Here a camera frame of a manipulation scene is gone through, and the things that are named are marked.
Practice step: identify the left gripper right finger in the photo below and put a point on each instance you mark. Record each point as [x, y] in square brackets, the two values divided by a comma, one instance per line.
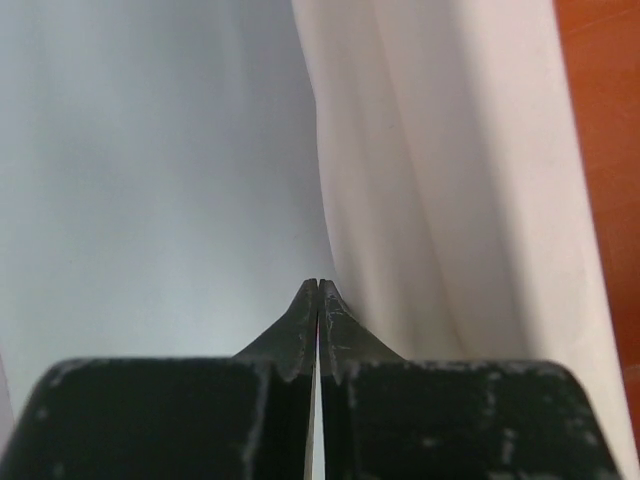
[385, 417]

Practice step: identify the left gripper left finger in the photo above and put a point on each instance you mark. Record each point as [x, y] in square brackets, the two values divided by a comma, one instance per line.
[247, 416]

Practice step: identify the orange and cream litter box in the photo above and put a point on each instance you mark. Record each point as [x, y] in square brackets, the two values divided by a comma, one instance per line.
[453, 187]

